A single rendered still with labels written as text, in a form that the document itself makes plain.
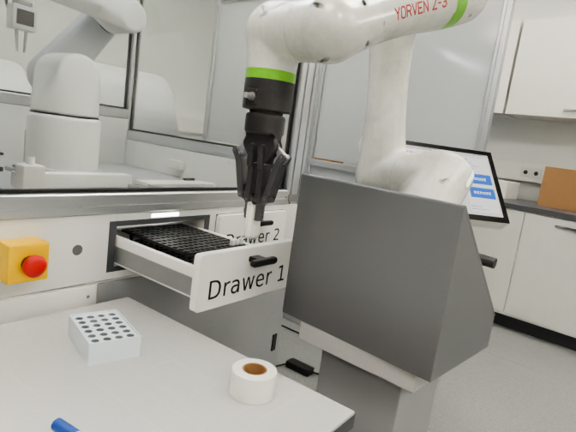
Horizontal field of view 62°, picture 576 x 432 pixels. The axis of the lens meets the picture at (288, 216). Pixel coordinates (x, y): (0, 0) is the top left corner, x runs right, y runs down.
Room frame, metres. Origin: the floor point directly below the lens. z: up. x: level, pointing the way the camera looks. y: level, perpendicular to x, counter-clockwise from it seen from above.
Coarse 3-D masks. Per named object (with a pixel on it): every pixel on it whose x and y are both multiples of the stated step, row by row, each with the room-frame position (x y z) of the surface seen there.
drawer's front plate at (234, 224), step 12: (228, 216) 1.25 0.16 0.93; (240, 216) 1.29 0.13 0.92; (264, 216) 1.38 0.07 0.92; (276, 216) 1.43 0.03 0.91; (216, 228) 1.24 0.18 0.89; (228, 228) 1.26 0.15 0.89; (240, 228) 1.30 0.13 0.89; (264, 228) 1.38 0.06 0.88; (252, 240) 1.35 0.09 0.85; (264, 240) 1.39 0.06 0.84; (276, 240) 1.44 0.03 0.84
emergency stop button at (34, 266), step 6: (30, 258) 0.79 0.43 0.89; (36, 258) 0.79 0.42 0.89; (42, 258) 0.80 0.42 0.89; (24, 264) 0.78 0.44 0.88; (30, 264) 0.78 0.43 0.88; (36, 264) 0.79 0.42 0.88; (42, 264) 0.80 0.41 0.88; (24, 270) 0.78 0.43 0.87; (30, 270) 0.78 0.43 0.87; (36, 270) 0.79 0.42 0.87; (42, 270) 0.80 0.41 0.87; (30, 276) 0.79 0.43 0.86; (36, 276) 0.79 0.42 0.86
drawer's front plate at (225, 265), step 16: (288, 240) 1.05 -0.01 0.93; (208, 256) 0.84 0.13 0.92; (224, 256) 0.87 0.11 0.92; (240, 256) 0.91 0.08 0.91; (288, 256) 1.04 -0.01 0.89; (208, 272) 0.84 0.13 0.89; (224, 272) 0.88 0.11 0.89; (240, 272) 0.91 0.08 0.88; (256, 272) 0.96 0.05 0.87; (272, 272) 1.00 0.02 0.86; (192, 288) 0.83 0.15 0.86; (208, 288) 0.85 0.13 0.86; (240, 288) 0.92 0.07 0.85; (256, 288) 0.96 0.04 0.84; (272, 288) 1.01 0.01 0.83; (192, 304) 0.83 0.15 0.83; (208, 304) 0.85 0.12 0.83; (224, 304) 0.88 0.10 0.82
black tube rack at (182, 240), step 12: (132, 228) 1.07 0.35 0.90; (144, 228) 1.10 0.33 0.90; (156, 228) 1.11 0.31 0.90; (168, 228) 1.14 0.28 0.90; (180, 228) 1.15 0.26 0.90; (192, 228) 1.17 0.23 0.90; (132, 240) 1.06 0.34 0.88; (144, 240) 1.09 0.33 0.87; (156, 240) 1.00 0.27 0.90; (168, 240) 1.02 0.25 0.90; (180, 240) 1.02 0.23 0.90; (192, 240) 1.04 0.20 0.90; (204, 240) 1.06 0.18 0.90; (216, 240) 1.07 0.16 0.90; (228, 240) 1.10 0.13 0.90; (168, 252) 1.02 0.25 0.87; (180, 252) 0.94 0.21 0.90
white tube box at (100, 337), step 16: (80, 320) 0.78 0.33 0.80; (96, 320) 0.79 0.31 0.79; (112, 320) 0.80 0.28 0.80; (80, 336) 0.73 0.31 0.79; (96, 336) 0.73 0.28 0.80; (112, 336) 0.74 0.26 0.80; (128, 336) 0.76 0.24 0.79; (80, 352) 0.73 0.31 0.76; (96, 352) 0.70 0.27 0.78; (112, 352) 0.72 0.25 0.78; (128, 352) 0.74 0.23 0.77
